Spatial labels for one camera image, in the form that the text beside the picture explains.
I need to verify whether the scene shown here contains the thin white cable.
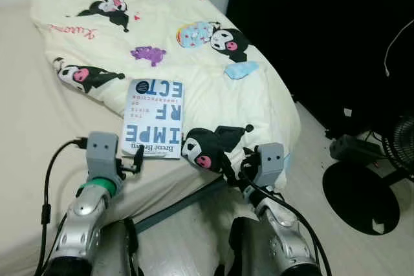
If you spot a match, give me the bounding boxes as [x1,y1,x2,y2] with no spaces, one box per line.
[384,21,414,78]

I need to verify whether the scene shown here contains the black cartoon plush toy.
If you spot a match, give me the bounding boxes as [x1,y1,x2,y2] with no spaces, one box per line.
[181,124,254,173]

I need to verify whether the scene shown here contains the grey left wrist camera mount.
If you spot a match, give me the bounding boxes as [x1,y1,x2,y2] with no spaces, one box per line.
[86,132,125,180]

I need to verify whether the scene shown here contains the black standing fan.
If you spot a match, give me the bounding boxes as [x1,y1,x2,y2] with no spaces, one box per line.
[322,116,414,237]

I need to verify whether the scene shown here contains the dark grey bed frame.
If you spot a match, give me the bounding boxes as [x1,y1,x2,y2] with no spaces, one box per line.
[133,179,228,235]

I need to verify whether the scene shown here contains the large black furniture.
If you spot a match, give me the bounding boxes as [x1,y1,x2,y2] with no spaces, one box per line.
[226,0,414,138]

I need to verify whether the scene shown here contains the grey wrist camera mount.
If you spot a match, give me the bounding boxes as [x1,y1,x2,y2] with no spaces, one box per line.
[256,142,285,189]
[86,132,125,180]

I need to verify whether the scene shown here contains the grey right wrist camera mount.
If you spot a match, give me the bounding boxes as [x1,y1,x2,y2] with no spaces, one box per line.
[256,142,285,189]

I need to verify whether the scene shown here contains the black power strip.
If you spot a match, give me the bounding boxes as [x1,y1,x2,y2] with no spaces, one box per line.
[330,135,382,164]

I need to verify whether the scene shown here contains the white book blue letters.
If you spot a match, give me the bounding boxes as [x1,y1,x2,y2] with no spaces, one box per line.
[121,79,185,159]

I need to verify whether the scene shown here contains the cream cartoon print blanket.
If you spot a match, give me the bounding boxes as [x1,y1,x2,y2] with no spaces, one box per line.
[30,0,303,193]

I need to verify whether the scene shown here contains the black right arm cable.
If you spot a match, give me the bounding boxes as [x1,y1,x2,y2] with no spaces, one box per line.
[239,179,332,276]

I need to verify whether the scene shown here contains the cream sheeted bed mattress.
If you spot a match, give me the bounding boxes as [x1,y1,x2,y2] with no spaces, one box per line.
[0,5,301,276]

